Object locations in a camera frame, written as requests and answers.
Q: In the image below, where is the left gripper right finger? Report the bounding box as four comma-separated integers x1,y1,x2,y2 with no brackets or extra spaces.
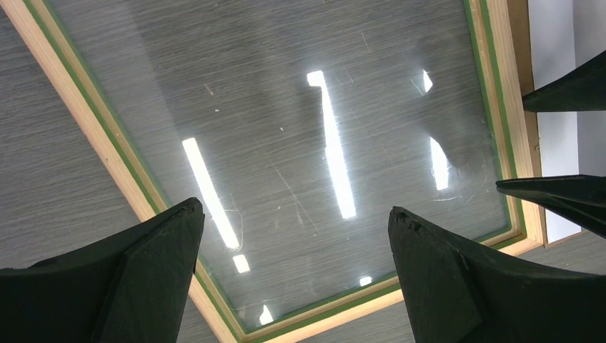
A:
388,207,605,342

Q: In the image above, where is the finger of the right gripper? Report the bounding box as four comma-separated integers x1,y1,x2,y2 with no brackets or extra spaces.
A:
496,174,605,238
522,52,605,112

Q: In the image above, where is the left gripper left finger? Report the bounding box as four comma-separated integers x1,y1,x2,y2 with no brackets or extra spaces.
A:
1,197,204,342

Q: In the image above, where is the wooden picture frame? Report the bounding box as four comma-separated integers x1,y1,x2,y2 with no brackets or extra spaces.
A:
1,1,544,342

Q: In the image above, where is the landscape photo print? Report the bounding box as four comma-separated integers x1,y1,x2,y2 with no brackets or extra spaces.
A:
528,0,605,177

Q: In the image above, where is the brown backing board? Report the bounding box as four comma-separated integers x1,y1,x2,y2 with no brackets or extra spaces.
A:
506,0,588,249

